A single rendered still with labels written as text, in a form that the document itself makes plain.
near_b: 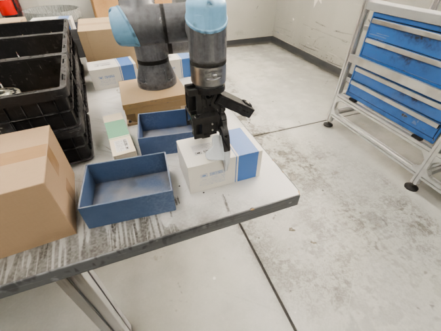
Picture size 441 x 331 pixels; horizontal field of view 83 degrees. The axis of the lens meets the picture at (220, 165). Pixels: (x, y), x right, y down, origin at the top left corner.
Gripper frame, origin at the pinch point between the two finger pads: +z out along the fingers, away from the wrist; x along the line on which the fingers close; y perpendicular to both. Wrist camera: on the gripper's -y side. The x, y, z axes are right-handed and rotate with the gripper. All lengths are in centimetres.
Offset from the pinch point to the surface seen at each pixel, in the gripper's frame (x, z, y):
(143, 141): -13.5, 0.5, 18.4
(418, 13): -59, -15, -137
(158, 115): -27.4, 0.9, 11.7
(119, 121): -27.6, 0.4, 24.3
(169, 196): 9.9, 0.8, 15.6
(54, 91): -16.3, -16.4, 35.4
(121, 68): -71, -1, 20
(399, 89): -50, 25, -138
